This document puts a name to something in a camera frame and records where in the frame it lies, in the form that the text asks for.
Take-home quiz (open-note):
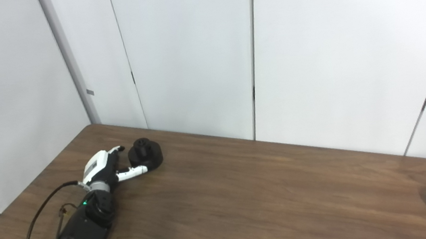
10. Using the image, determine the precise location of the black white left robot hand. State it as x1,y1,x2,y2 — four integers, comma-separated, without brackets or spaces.
79,142,150,189

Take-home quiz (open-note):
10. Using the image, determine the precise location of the round black part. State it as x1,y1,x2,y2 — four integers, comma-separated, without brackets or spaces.
126,136,165,173

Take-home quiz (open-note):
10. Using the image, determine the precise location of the thin left arm wire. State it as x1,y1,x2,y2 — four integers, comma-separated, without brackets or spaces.
51,202,82,239

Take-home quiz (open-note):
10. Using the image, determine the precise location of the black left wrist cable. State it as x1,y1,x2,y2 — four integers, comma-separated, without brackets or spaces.
1,179,90,239

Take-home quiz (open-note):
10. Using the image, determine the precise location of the gray wall post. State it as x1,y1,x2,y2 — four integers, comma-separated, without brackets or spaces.
37,0,101,129

